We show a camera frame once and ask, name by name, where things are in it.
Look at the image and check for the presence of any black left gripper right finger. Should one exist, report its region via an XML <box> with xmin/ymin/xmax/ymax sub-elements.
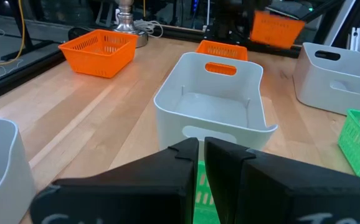
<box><xmin>204</xmin><ymin>136</ymin><xmax>360</xmax><ymax>224</ymax></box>

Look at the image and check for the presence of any white lamp power cord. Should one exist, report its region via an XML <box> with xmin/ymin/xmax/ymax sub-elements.
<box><xmin>132</xmin><ymin>19</ymin><xmax>164</xmax><ymax>39</ymax></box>

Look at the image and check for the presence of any silver table lamp white shade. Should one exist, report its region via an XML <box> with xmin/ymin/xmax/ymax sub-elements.
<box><xmin>113</xmin><ymin>0</ymin><xmax>149</xmax><ymax>49</ymax></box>

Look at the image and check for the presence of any white plastic storage bin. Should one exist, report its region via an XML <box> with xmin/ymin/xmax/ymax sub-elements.
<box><xmin>293</xmin><ymin>42</ymin><xmax>360</xmax><ymax>116</ymax></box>
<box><xmin>153</xmin><ymin>52</ymin><xmax>278</xmax><ymax>161</ymax></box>
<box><xmin>0</xmin><ymin>117</ymin><xmax>37</xmax><ymax>224</ymax></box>

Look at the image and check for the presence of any orange plastic mesh basket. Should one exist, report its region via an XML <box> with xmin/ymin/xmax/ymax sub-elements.
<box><xmin>57</xmin><ymin>29</ymin><xmax>140</xmax><ymax>79</ymax></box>
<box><xmin>195</xmin><ymin>39</ymin><xmax>249</xmax><ymax>77</ymax></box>
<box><xmin>249</xmin><ymin>10</ymin><xmax>306</xmax><ymax>50</ymax></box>

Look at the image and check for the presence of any yellow floor cable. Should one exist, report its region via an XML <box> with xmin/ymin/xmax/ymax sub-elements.
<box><xmin>0</xmin><ymin>0</ymin><xmax>26</xmax><ymax>68</ymax></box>

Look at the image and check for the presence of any black metal floor stand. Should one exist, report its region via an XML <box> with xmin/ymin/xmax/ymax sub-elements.
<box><xmin>0</xmin><ymin>0</ymin><xmax>59</xmax><ymax>62</ymax></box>

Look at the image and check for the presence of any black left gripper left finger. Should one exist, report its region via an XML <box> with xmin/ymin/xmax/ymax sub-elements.
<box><xmin>29</xmin><ymin>137</ymin><xmax>199</xmax><ymax>224</ymax></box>

